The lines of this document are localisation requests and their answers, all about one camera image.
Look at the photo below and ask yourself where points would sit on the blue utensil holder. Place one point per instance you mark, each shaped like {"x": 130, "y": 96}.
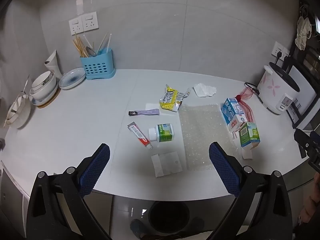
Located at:
{"x": 100, "y": 66}

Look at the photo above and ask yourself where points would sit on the purple sachet wrapper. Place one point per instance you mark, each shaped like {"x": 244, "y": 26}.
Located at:
{"x": 155, "y": 111}

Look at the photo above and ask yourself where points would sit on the hanging white cloth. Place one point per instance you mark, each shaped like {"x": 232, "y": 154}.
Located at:
{"x": 304, "y": 31}

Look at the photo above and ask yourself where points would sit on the yellow silver snack wrapper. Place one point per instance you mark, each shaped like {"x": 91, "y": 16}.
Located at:
{"x": 172, "y": 99}

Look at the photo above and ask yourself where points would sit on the left wall socket pair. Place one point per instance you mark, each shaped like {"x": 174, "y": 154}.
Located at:
{"x": 83, "y": 23}

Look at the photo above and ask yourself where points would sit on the red white ointment tube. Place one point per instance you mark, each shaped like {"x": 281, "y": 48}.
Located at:
{"x": 138, "y": 133}

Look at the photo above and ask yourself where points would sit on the white bowl with spoon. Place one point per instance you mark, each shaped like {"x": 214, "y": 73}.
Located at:
{"x": 19, "y": 111}

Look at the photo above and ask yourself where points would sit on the person's right hand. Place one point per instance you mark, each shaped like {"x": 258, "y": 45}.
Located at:
{"x": 311, "y": 202}

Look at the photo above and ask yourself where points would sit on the wooden round coaster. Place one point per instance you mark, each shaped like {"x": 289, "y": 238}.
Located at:
{"x": 50, "y": 100}

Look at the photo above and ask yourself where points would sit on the green white small carton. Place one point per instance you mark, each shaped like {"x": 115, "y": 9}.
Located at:
{"x": 249, "y": 135}

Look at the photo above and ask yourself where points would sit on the blue white milk carton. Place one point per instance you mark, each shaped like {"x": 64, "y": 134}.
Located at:
{"x": 233, "y": 114}

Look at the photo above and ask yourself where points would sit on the red mesh net bag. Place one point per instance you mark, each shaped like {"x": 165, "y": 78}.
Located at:
{"x": 242, "y": 98}

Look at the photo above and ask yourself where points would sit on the stacked white bowls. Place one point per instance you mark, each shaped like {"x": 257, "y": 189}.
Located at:
{"x": 43, "y": 88}

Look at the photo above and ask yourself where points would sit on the black metal rack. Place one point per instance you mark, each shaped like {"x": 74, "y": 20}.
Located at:
{"x": 308, "y": 58}

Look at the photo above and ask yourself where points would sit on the white pink rice cooker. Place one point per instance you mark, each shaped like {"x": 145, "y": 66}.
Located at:
{"x": 276, "y": 89}

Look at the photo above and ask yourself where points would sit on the clear bubble wrap sheet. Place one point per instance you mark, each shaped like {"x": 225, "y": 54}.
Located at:
{"x": 202, "y": 125}

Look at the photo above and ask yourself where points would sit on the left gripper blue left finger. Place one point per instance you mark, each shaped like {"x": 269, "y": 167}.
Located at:
{"x": 91, "y": 168}

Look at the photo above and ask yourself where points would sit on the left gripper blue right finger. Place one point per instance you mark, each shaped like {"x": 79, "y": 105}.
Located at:
{"x": 226, "y": 167}

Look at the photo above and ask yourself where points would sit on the right wall socket pair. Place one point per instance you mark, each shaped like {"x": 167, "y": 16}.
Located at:
{"x": 279, "y": 48}

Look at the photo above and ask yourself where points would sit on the white microwave oven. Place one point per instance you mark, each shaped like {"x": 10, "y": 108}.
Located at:
{"x": 304, "y": 111}

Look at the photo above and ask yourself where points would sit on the blue patterned plate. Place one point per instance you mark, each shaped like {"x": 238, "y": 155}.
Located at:
{"x": 72, "y": 78}

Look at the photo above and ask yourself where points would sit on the wall socket pair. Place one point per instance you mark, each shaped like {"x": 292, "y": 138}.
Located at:
{"x": 83, "y": 23}
{"x": 279, "y": 48}

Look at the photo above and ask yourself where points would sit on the white tissue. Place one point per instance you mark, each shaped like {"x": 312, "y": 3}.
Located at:
{"x": 203, "y": 91}

